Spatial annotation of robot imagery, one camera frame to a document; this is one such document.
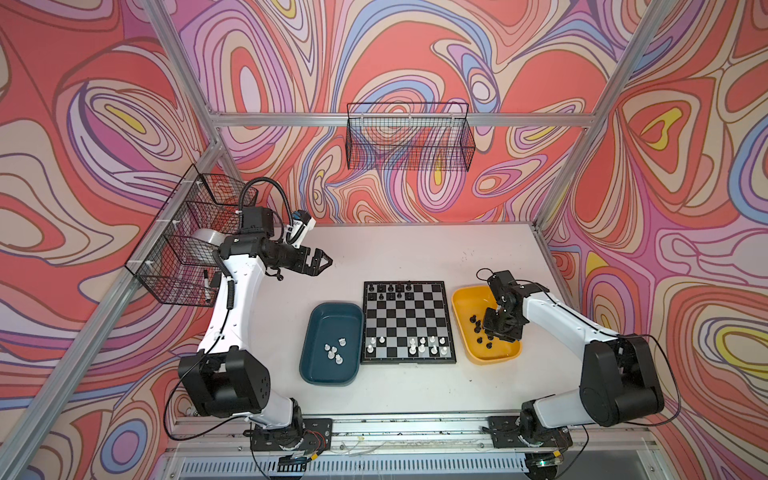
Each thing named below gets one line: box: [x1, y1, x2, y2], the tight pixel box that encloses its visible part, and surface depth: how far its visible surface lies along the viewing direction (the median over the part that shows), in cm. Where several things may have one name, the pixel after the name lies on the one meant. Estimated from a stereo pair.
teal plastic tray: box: [299, 302, 365, 387], surface depth 88 cm
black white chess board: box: [360, 280, 457, 365], surface depth 93 cm
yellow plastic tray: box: [452, 285, 522, 365], surface depth 90 cm
